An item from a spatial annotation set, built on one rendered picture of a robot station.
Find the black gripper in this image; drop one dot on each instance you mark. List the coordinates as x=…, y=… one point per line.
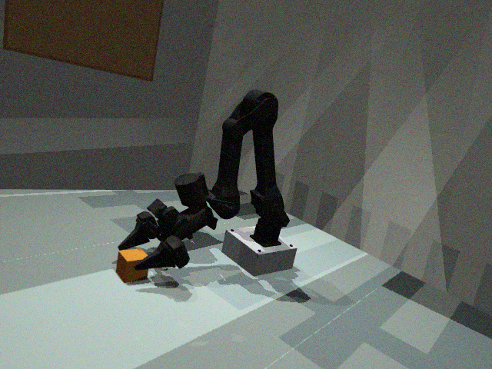
x=171, y=251

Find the orange block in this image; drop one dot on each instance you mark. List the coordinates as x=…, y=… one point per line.
x=125, y=269

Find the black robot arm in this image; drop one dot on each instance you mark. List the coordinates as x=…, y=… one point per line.
x=258, y=111

